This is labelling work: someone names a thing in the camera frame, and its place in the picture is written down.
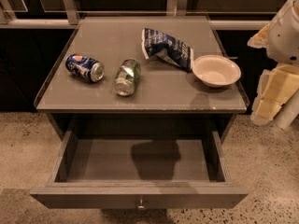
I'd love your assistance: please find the grey drawer cabinet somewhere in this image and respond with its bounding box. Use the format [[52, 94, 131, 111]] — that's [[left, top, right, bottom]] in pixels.
[[33, 15, 250, 142]]

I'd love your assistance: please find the green soda can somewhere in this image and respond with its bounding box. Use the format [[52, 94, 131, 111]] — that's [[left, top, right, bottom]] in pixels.
[[113, 59, 141, 96]]

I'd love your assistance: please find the blue soda can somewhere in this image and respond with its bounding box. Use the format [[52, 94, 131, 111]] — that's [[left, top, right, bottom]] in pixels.
[[65, 54, 105, 83]]

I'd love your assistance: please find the metal railing frame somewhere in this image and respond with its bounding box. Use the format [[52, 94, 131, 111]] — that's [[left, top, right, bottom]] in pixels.
[[0, 0, 299, 30]]

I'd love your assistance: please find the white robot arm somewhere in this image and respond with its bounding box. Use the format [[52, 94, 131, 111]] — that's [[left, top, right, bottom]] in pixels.
[[248, 0, 299, 129]]

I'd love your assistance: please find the open grey top drawer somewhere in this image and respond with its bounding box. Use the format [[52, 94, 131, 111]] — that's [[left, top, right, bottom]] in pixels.
[[30, 125, 249, 210]]

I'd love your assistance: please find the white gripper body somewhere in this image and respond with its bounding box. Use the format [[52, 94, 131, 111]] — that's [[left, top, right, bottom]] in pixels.
[[266, 0, 299, 63]]

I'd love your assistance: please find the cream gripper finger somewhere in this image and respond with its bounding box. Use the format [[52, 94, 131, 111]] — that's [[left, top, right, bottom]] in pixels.
[[250, 63, 299, 125], [247, 24, 270, 49]]

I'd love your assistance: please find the white bowl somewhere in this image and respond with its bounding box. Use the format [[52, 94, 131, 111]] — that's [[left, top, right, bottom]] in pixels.
[[192, 55, 241, 88]]

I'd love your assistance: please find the blue chip bag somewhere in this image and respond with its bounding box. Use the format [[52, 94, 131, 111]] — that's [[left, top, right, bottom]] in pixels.
[[141, 28, 193, 72]]

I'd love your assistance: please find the metal drawer knob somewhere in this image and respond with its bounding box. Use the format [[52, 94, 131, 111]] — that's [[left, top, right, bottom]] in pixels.
[[137, 198, 146, 210]]

